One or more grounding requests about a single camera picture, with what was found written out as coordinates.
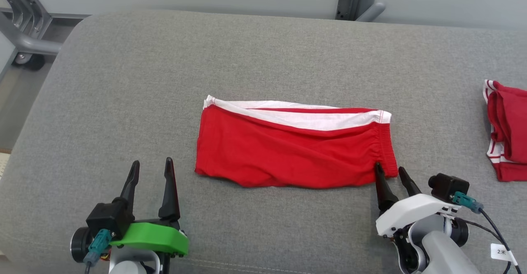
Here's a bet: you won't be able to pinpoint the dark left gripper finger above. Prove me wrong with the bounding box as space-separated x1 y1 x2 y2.
159 157 181 221
119 160 140 218

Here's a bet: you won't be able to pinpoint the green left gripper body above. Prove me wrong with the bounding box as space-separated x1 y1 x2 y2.
110 218 189 257

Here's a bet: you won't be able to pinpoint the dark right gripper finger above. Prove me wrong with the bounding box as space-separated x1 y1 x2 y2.
374 163 399 216
398 167 422 197

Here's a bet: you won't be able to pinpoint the black caster wheel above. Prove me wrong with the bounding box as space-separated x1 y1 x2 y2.
12 53 46 71

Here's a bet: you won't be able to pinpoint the white cable label tag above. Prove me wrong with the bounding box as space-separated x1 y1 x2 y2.
490 243 516 263

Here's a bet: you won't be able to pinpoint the red jersey with black numbers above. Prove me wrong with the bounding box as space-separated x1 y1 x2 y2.
483 79 527 182

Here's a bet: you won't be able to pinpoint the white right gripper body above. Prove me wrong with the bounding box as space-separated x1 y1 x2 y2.
375 194 462 238

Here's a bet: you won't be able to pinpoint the red shorts with white stripe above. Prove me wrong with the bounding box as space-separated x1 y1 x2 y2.
195 95 399 189

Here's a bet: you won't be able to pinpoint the thin black cable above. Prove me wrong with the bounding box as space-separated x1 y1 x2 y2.
457 220 513 274

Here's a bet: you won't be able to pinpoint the black cable with teal plug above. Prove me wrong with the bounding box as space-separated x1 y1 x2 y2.
84 230 112 274
452 192 523 274

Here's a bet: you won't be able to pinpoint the grey metal trolley frame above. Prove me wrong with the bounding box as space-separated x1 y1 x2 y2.
0 0 91 67

